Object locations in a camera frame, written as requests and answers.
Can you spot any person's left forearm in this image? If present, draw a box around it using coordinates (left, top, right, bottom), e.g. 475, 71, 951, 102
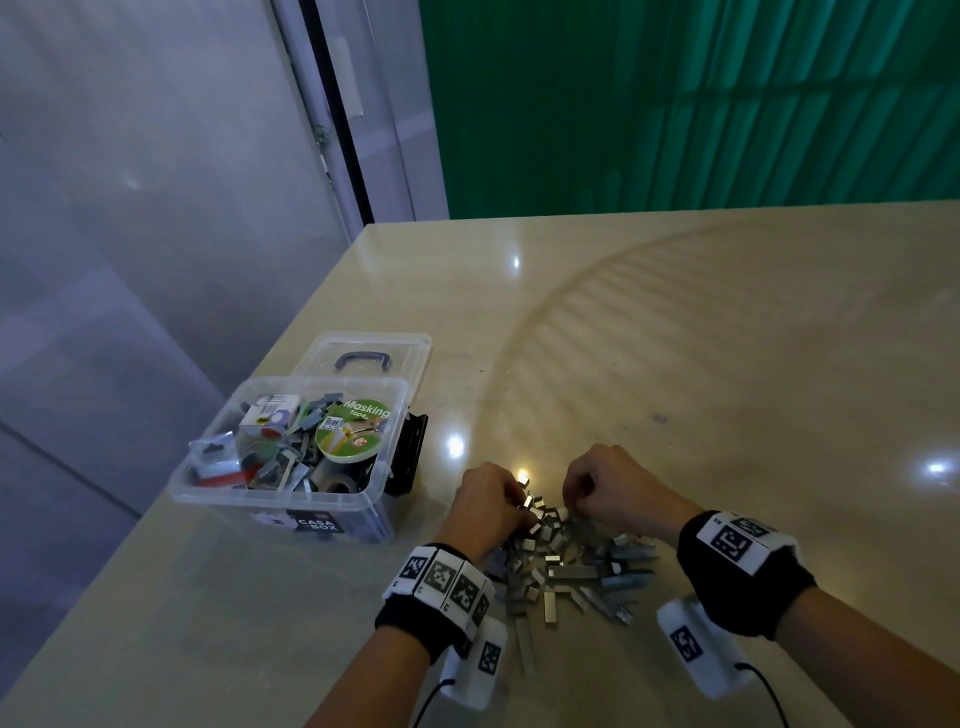
307, 627, 434, 728

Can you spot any person's left hand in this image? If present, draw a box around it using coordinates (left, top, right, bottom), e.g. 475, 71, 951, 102
435, 462, 534, 566

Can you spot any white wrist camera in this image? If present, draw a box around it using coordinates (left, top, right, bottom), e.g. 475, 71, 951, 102
435, 615, 510, 714
655, 595, 752, 701

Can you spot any small clear tape roll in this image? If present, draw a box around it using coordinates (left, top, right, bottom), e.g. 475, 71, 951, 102
310, 466, 362, 495

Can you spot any black marker wristband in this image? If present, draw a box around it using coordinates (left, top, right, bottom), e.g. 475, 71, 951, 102
375, 543, 494, 663
676, 510, 819, 639

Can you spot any green curtain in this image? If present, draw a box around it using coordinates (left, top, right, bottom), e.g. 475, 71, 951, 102
417, 0, 960, 222

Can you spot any transparent storage box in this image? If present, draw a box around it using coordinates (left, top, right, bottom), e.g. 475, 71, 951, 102
166, 375, 429, 545

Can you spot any black camera cable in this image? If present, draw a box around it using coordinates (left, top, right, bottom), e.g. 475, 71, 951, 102
412, 678, 456, 728
735, 660, 792, 728

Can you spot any person's right forearm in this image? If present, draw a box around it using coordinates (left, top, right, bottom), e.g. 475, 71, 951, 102
777, 585, 960, 728

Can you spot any pile of metal staple strips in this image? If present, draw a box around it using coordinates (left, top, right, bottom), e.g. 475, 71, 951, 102
502, 468, 662, 669

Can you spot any small white staple box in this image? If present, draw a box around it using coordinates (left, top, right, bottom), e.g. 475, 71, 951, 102
240, 393, 302, 437

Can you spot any transparent box lid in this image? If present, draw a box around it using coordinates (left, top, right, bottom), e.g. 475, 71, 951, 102
292, 331, 435, 384

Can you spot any black window post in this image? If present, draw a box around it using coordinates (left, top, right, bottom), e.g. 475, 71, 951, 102
297, 0, 377, 230

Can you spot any person's right hand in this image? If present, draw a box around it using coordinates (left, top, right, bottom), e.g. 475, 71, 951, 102
561, 442, 704, 545

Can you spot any green sticky note pad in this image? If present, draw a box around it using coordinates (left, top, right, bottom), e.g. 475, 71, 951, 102
294, 393, 326, 449

